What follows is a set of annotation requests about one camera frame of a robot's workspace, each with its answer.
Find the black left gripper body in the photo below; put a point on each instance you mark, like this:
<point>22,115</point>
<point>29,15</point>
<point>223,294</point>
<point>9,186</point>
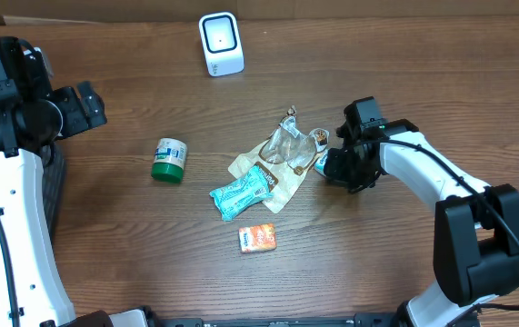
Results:
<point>69,114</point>

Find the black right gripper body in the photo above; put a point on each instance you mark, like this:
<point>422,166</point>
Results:
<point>350,171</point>

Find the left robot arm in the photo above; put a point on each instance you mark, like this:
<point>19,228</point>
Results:
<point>31,291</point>

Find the beige brown bag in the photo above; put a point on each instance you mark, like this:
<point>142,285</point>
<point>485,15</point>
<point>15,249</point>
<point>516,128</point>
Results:
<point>284,159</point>

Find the brown cardboard backdrop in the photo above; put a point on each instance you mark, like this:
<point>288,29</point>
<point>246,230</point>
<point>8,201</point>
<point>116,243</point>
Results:
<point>116,11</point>

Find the orange tissue pack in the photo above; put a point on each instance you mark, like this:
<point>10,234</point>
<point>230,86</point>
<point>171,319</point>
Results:
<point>257,238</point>

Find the green lid white jar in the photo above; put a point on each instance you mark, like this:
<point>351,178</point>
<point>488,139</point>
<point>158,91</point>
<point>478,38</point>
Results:
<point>169,161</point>

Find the teal white tissue pack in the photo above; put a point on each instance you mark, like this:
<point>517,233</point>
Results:
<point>319,164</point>

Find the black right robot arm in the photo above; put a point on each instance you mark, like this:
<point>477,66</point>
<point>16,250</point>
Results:
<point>476,225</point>

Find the white barcode scanner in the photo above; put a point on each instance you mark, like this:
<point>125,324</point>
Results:
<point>221,44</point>

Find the teal snack packet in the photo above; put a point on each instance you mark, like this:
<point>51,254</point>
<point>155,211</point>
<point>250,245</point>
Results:
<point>245,191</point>

